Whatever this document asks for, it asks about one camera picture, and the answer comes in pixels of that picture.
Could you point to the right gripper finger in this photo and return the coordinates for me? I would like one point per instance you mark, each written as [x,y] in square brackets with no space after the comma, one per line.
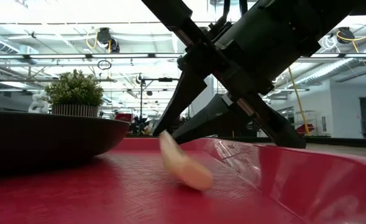
[179,99]
[213,118]

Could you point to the red plastic tray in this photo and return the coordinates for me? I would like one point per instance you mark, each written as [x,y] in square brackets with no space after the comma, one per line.
[108,199]

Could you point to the black round plate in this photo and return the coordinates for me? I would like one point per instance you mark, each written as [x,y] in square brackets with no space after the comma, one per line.
[46,140]

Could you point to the red storage bin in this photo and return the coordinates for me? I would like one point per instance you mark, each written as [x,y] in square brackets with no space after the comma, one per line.
[304,128]

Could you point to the green plant in striped pot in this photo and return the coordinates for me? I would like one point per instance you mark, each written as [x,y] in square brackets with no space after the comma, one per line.
[74,90]

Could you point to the white robot figure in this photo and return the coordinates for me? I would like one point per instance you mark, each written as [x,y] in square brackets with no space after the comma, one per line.
[39,104]

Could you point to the black station frame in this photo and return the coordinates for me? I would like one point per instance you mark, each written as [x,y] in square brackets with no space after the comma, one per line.
[165,79]

